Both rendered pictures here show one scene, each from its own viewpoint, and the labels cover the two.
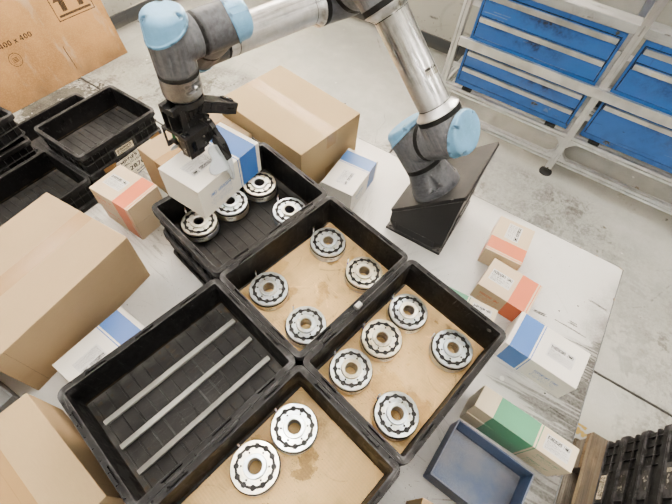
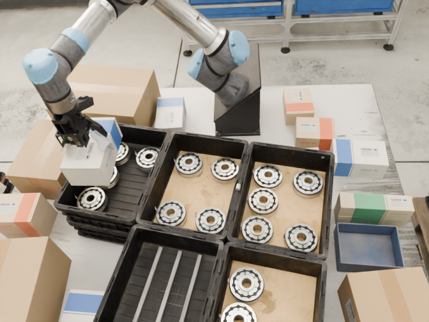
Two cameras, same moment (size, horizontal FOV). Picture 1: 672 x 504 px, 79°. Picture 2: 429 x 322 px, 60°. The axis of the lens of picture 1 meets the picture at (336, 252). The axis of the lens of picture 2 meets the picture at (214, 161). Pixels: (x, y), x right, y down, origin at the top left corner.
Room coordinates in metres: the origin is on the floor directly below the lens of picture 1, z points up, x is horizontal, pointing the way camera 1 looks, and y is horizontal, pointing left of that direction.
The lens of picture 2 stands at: (-0.17, 0.21, 1.97)
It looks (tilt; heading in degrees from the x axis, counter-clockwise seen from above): 52 degrees down; 341
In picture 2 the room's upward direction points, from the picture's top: 7 degrees counter-clockwise
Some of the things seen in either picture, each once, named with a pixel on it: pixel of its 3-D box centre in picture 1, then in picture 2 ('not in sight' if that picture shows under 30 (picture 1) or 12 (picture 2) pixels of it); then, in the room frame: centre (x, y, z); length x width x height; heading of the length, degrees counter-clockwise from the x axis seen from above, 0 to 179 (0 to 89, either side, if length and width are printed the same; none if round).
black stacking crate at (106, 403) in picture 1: (188, 384); (161, 301); (0.23, 0.29, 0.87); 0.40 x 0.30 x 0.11; 141
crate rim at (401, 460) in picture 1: (407, 349); (283, 195); (0.35, -0.19, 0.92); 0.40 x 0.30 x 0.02; 141
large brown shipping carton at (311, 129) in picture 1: (290, 128); (108, 105); (1.20, 0.22, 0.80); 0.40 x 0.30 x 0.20; 54
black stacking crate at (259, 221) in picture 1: (244, 213); (120, 176); (0.73, 0.28, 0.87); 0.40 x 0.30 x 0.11; 141
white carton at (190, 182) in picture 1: (213, 169); (93, 151); (0.67, 0.31, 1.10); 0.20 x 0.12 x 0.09; 152
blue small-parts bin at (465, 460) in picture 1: (477, 475); (366, 248); (0.13, -0.40, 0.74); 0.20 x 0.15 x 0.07; 59
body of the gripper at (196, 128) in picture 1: (188, 121); (71, 122); (0.65, 0.33, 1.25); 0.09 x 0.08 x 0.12; 152
